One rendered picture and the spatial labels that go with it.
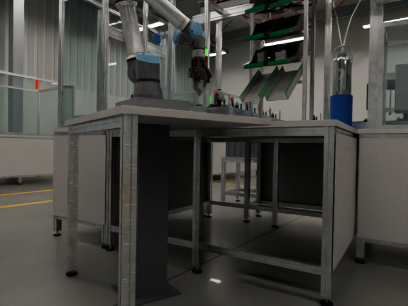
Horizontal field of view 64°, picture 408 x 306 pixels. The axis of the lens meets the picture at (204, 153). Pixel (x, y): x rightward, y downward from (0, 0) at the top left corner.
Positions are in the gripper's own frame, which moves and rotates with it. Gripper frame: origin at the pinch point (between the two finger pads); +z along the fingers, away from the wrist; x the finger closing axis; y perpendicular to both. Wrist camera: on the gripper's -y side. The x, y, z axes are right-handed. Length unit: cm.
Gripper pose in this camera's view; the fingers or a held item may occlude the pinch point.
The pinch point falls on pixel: (200, 93)
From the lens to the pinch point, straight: 194.0
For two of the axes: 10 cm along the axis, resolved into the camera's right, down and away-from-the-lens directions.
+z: -0.2, 10.0, 0.1
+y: -5.2, 0.0, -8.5
